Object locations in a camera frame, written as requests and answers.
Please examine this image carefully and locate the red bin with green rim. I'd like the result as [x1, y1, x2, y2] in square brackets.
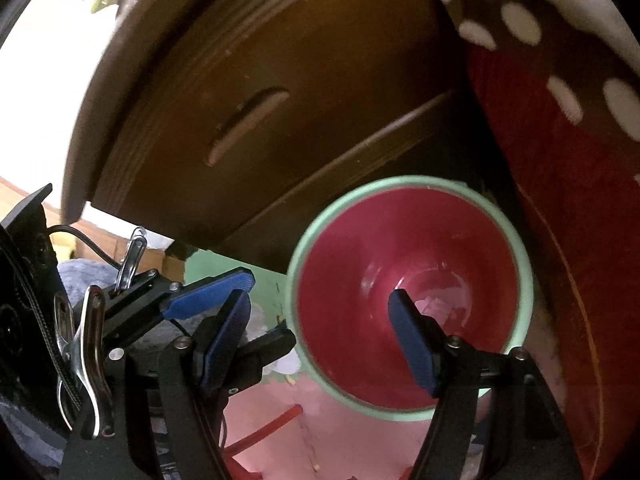
[285, 175, 535, 422]

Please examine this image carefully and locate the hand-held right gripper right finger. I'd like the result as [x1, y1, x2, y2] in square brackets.
[388, 288, 585, 480]

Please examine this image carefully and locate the brown white printed blanket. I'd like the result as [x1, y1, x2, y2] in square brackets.
[415, 0, 640, 181]

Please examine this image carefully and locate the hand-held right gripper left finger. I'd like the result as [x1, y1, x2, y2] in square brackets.
[60, 291, 251, 480]

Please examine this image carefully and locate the red cloth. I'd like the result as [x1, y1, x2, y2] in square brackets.
[465, 45, 640, 480]

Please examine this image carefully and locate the metal spring clip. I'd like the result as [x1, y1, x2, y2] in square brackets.
[114, 226, 149, 293]
[52, 285, 117, 438]

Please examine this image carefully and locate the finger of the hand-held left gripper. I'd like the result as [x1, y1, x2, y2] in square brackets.
[222, 329, 297, 393]
[102, 267, 257, 348]

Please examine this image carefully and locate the wooden nightstand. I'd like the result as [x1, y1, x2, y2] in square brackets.
[62, 0, 481, 271]

